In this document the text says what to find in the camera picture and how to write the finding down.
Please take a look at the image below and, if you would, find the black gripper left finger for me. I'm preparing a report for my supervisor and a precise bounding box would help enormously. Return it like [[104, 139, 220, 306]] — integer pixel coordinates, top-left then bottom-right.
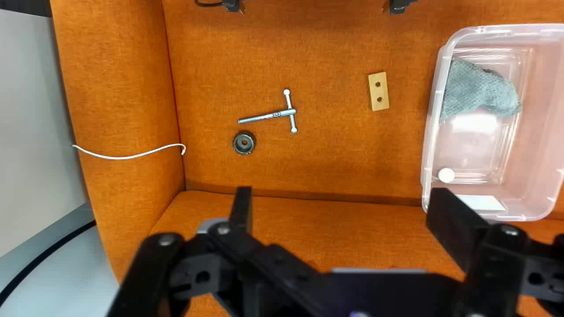
[[107, 185, 331, 317]]

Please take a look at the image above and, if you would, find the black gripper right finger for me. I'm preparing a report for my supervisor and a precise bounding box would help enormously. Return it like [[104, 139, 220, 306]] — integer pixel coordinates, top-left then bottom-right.
[[425, 186, 564, 317]]

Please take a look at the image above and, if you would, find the black round knob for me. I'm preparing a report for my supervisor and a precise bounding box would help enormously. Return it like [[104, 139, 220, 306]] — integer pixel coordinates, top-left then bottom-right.
[[231, 130, 257, 156]]

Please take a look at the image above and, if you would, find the wooden block with holes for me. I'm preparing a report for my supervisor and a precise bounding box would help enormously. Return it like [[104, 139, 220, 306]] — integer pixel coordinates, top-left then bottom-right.
[[367, 70, 391, 112]]

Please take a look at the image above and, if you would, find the clear plastic storage box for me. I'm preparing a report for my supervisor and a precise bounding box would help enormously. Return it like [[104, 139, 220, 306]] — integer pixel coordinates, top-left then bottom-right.
[[419, 22, 564, 223]]

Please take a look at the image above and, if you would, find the orange fabric sofa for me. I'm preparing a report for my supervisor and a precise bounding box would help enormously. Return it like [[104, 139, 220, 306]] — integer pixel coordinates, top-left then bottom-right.
[[49, 0, 564, 317]]

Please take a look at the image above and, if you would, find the small white round cap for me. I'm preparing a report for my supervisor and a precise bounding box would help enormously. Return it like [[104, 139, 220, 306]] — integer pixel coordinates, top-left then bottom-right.
[[437, 165, 458, 183]]

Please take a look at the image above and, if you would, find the grey knitted cloth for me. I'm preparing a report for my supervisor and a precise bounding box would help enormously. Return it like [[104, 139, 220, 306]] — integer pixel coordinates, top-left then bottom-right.
[[441, 56, 523, 121]]

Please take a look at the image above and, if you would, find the black toggle clamp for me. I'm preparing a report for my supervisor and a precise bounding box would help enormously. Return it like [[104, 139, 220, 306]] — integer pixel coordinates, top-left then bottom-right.
[[386, 0, 419, 14]]

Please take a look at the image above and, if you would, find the white cord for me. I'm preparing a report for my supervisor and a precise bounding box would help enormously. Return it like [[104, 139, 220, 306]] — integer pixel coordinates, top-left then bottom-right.
[[72, 140, 189, 162]]

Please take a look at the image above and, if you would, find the silver T-handle screw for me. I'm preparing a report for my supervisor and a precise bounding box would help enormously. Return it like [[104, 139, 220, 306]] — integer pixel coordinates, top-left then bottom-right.
[[236, 88, 300, 135]]

